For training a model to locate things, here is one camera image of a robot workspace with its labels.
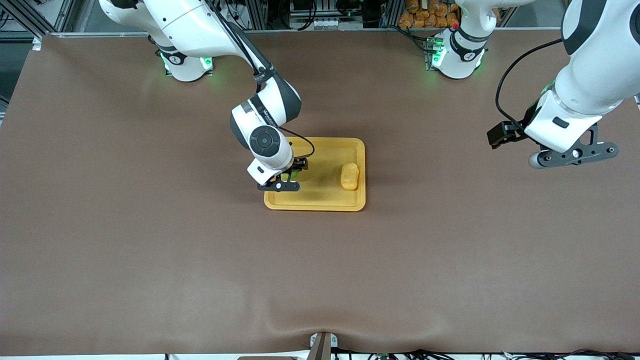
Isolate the metal table clamp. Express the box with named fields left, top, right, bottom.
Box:
left=309, top=331, right=339, bottom=360

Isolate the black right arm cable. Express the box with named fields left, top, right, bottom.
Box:
left=207, top=0, right=316, bottom=160

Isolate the aluminium frame post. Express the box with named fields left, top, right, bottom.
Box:
left=0, top=0, right=101, bottom=40

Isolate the yellow plastic tray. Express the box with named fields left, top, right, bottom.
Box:
left=264, top=136, right=367, bottom=212

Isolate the bag of orange snacks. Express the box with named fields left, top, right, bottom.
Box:
left=398, top=0, right=461, bottom=29

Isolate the yellow potato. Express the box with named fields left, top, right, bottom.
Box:
left=341, top=162, right=360, bottom=191

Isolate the brown table mat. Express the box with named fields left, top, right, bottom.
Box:
left=0, top=27, right=640, bottom=357

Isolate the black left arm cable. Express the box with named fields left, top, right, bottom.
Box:
left=495, top=38, right=565, bottom=127

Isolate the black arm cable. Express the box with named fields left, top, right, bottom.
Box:
left=495, top=38, right=565, bottom=127
left=207, top=0, right=316, bottom=160

